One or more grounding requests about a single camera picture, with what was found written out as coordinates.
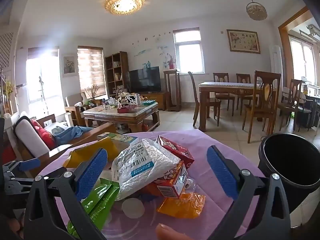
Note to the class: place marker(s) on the framed wall painting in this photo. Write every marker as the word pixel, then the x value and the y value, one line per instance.
pixel 243 41

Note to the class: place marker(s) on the small framed flower picture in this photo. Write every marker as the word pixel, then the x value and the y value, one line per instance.
pixel 69 67

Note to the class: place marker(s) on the wooden dining table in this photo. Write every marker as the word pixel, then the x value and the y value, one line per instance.
pixel 206 88

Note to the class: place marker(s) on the front wooden dining chair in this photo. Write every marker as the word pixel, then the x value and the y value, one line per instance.
pixel 265 100

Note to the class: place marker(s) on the yellow paper bag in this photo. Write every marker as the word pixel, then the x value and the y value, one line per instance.
pixel 79 155

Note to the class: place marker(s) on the hanging crystal pendant lamp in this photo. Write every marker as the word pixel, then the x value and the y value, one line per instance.
pixel 256 11

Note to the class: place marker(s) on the black flat television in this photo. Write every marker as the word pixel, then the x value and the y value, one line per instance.
pixel 145 80

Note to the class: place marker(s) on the red sofa pillow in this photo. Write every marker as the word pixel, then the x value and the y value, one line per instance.
pixel 46 136

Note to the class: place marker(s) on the round ceiling lamp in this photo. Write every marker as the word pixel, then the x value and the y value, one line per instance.
pixel 123 7

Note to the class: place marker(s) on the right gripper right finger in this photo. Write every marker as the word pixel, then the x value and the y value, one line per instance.
pixel 259 209

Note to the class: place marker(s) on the tall wooden plant stand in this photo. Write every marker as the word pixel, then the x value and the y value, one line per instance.
pixel 172 90

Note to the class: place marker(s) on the person's right hand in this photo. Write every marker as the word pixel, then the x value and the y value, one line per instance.
pixel 164 232

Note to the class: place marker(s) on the wooden bookshelf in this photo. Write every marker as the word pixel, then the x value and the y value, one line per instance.
pixel 116 73

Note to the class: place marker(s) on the orange snack wrapper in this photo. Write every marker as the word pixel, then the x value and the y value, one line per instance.
pixel 187 206

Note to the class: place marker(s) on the sofa with white cushion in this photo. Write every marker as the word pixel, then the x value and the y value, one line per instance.
pixel 27 143

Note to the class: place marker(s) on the red snack box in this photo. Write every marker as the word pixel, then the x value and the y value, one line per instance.
pixel 176 149

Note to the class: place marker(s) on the wooden coffee table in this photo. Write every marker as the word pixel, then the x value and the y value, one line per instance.
pixel 141 118

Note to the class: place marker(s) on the black round trash bin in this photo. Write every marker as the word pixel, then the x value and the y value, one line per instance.
pixel 295 160

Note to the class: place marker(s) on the white standing air conditioner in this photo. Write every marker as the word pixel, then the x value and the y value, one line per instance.
pixel 276 61

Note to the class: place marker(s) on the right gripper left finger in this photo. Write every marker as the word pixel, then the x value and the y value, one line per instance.
pixel 42 216

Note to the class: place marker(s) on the wooden tv cabinet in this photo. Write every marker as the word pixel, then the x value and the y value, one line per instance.
pixel 159 97

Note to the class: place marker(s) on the white plastic mailer bag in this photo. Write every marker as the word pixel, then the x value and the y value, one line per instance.
pixel 139 165

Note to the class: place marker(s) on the green snack wrapper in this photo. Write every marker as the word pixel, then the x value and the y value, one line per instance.
pixel 98 202

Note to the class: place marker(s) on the red milk carton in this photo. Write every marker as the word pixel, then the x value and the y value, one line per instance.
pixel 172 184

